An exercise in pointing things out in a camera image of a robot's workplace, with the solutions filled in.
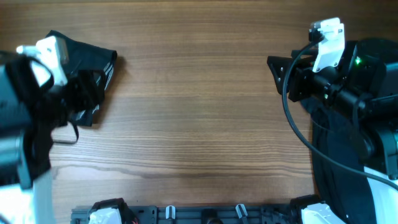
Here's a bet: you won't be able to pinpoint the black shorts with patterned waistband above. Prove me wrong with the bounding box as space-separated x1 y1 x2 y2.
47 30 118 127

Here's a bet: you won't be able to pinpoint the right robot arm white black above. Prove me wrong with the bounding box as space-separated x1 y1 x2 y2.
267 39 397 223

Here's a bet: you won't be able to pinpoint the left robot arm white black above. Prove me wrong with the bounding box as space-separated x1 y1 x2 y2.
1 52 106 223

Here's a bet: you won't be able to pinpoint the pile of black clothes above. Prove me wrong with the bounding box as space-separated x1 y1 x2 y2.
300 37 398 224

